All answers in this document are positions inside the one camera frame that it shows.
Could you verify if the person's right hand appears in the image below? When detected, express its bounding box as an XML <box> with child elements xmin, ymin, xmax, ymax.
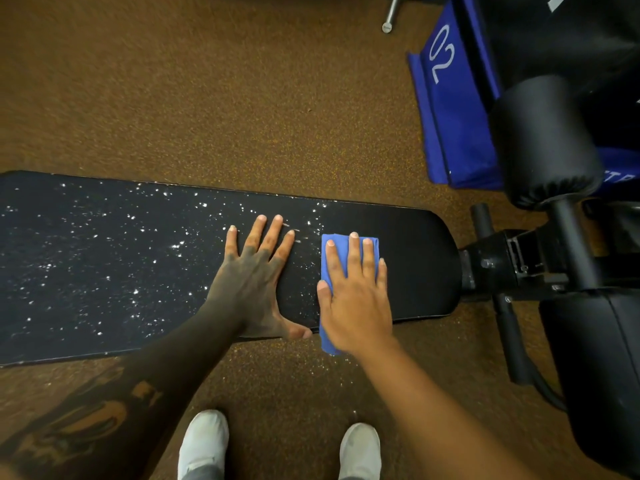
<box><xmin>316</xmin><ymin>232</ymin><xmax>394</xmax><ymax>356</ymax></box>

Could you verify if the person's left hand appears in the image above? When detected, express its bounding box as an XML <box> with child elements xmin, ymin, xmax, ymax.
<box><xmin>205</xmin><ymin>215</ymin><xmax>313</xmax><ymax>342</ymax></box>

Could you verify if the blue cleaning cloth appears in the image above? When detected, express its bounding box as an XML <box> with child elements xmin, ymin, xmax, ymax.
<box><xmin>318</xmin><ymin>233</ymin><xmax>381</xmax><ymax>356</ymax></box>

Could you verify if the person's right forearm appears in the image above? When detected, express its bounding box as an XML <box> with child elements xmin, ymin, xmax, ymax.
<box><xmin>356</xmin><ymin>340</ymin><xmax>538</xmax><ymax>480</ymax></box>

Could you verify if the person's left forearm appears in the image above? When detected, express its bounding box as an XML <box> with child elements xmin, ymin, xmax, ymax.
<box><xmin>0</xmin><ymin>301</ymin><xmax>247</xmax><ymax>480</ymax></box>

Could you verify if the black padded bench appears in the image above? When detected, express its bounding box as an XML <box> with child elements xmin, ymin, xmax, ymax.
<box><xmin>0</xmin><ymin>170</ymin><xmax>463</xmax><ymax>368</ymax></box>

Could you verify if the person's right white shoe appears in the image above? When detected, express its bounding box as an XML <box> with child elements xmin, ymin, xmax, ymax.
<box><xmin>338</xmin><ymin>423</ymin><xmax>382</xmax><ymax>480</ymax></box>

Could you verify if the person's white shoe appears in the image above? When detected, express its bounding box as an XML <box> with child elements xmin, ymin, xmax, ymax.
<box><xmin>177</xmin><ymin>410</ymin><xmax>230</xmax><ymax>480</ymax></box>
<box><xmin>338</xmin><ymin>423</ymin><xmax>382</xmax><ymax>480</ymax></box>

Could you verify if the person's left white shoe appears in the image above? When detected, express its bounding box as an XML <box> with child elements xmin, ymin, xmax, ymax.
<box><xmin>177</xmin><ymin>410</ymin><xmax>230</xmax><ymax>480</ymax></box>

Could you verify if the blue fabric bag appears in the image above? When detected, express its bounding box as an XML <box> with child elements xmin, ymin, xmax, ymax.
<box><xmin>406</xmin><ymin>0</ymin><xmax>640</xmax><ymax>191</ymax></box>

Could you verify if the black foam roller pad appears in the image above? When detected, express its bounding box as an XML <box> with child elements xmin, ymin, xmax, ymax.
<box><xmin>488</xmin><ymin>75</ymin><xmax>605</xmax><ymax>211</ymax></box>

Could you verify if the black seat pad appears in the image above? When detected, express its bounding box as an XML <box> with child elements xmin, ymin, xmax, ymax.
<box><xmin>539</xmin><ymin>289</ymin><xmax>640</xmax><ymax>478</ymax></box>

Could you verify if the silver metal bar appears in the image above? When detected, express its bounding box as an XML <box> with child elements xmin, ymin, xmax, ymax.
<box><xmin>381</xmin><ymin>0</ymin><xmax>404</xmax><ymax>34</ymax></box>

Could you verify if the black upholstered backrest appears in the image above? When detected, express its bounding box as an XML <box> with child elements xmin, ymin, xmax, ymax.
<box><xmin>462</xmin><ymin>0</ymin><xmax>640</xmax><ymax>150</ymax></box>

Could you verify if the black metal bench frame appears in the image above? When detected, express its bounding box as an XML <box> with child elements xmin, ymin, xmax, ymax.
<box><xmin>458</xmin><ymin>197</ymin><xmax>640</xmax><ymax>413</ymax></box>

